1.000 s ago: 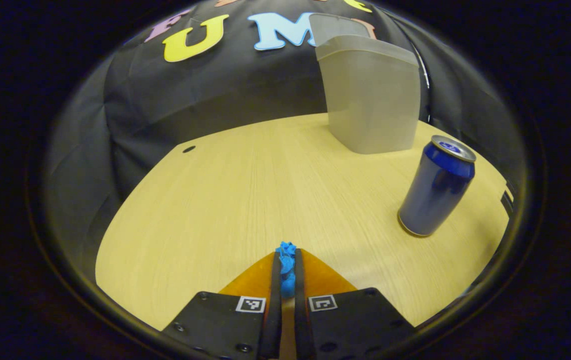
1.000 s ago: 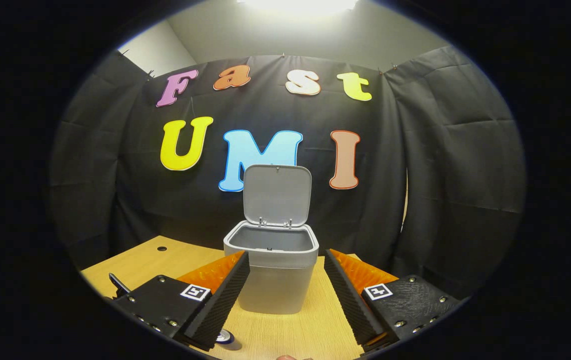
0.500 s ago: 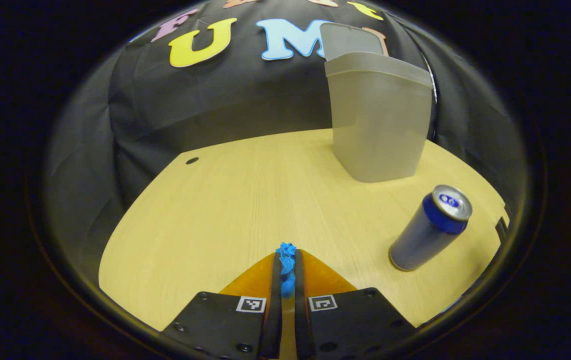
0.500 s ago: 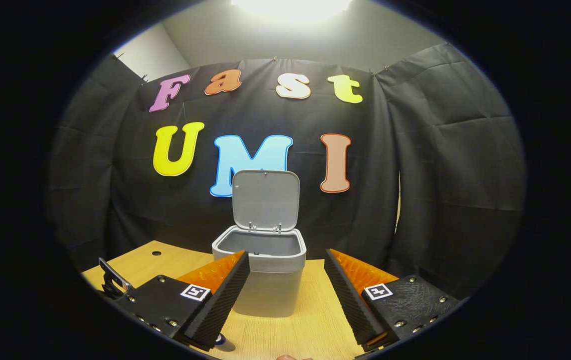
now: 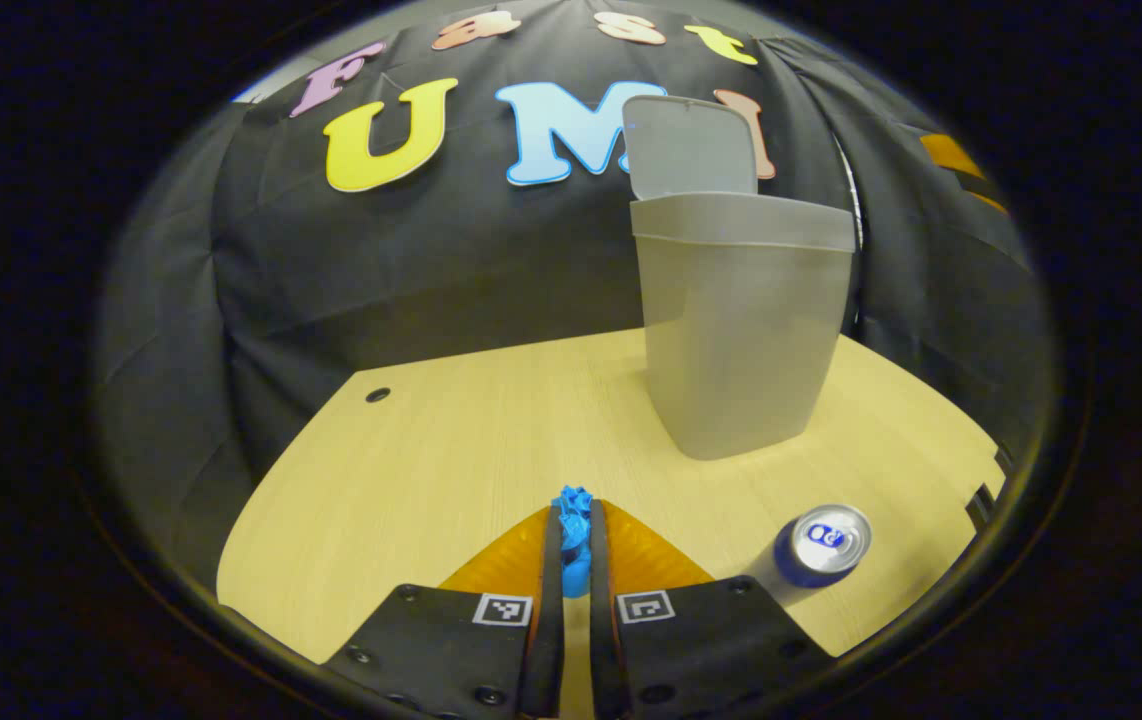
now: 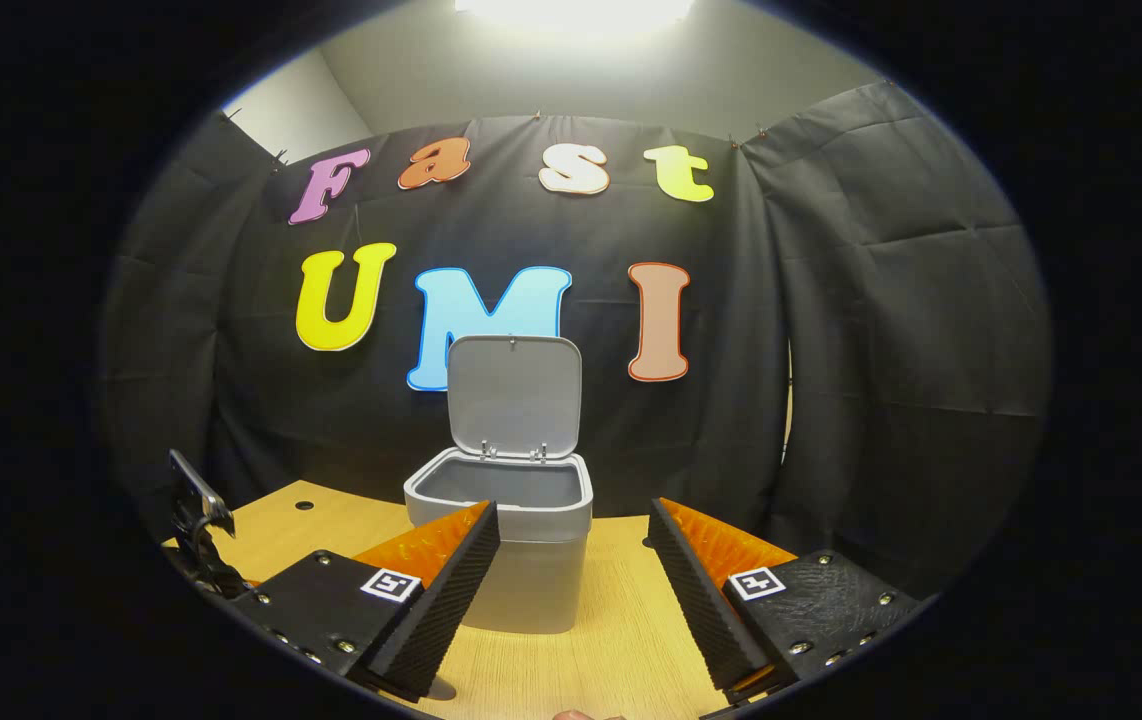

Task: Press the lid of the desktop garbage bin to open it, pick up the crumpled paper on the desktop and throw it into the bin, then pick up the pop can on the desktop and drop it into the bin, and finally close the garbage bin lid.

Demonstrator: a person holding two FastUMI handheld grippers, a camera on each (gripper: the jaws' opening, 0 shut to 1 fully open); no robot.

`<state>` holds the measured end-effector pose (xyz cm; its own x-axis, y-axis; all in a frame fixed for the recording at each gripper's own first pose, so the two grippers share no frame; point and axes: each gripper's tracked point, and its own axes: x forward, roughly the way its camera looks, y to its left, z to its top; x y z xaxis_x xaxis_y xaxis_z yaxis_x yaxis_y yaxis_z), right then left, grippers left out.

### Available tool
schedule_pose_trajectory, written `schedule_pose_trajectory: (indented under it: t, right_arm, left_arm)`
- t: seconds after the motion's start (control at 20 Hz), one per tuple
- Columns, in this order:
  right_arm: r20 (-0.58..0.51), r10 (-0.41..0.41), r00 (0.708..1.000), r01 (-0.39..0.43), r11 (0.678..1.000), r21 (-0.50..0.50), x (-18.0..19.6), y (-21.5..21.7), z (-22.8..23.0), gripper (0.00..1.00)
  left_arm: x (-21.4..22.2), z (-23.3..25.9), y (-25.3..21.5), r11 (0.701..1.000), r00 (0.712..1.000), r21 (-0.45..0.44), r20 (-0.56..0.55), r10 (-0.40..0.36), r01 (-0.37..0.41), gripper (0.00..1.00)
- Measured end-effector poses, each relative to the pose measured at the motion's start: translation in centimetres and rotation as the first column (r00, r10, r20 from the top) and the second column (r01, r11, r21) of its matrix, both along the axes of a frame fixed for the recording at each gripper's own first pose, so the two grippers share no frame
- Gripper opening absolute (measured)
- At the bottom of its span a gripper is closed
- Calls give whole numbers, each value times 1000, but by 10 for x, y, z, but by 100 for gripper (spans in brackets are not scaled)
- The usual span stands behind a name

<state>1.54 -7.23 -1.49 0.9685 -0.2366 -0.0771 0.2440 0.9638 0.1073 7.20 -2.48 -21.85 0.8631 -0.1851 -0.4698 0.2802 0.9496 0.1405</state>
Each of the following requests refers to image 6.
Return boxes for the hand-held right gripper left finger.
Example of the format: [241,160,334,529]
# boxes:
[231,500,502,704]

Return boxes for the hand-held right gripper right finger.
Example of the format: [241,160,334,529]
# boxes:
[648,497,922,706]

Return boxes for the white desktop garbage bin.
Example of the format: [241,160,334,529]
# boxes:
[403,335,594,635]

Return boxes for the wooden desktop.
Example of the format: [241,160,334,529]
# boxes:
[163,480,802,720]

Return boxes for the black backdrop cloth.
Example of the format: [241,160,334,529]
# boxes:
[99,80,1052,601]

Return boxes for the ceiling light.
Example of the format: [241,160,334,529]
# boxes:
[453,0,697,41]

